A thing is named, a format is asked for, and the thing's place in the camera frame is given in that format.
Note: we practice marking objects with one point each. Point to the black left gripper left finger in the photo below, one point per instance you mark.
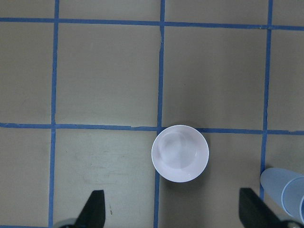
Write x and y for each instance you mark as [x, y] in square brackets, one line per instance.
[93, 213]

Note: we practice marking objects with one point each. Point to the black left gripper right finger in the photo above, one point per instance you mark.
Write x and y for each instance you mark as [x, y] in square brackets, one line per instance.
[254, 213]

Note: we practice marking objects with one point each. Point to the blue cup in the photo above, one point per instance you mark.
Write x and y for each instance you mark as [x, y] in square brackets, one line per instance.
[293, 199]
[274, 182]

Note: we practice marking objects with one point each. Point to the pink bowl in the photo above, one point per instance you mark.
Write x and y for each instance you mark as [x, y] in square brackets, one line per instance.
[180, 153]

